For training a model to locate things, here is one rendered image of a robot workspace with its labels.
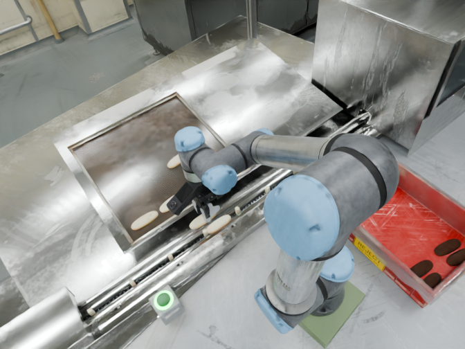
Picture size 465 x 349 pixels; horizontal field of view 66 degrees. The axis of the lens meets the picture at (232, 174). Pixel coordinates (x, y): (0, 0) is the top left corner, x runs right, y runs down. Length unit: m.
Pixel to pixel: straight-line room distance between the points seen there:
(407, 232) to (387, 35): 0.66
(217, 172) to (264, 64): 0.99
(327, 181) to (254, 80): 1.19
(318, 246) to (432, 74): 0.93
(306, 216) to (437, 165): 1.13
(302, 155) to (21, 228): 1.15
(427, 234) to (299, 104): 0.70
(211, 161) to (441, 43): 0.79
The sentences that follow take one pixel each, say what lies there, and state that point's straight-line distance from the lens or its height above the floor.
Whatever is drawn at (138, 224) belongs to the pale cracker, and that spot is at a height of 0.91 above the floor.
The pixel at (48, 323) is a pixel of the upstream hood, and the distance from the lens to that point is 1.19.
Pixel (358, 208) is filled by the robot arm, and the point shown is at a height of 1.48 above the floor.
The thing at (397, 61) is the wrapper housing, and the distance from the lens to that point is 1.38.
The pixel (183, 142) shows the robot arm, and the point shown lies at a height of 1.29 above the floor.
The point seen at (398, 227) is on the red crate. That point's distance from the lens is 1.33.
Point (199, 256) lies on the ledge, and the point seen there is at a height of 0.86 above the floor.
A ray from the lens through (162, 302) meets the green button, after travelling 1.10.
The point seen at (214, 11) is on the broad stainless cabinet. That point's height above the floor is 0.67.
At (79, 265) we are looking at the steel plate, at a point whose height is 0.82.
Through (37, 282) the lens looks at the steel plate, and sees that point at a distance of 1.40.
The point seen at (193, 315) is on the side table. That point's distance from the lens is 1.15.
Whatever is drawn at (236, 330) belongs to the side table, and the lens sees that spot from 1.12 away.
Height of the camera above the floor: 1.89
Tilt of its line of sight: 49 degrees down
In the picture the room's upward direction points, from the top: 8 degrees counter-clockwise
